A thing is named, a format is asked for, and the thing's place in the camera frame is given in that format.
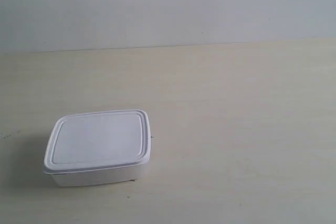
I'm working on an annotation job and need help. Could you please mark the white lidded plastic container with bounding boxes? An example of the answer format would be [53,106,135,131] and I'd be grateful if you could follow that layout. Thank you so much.
[44,109,152,187]

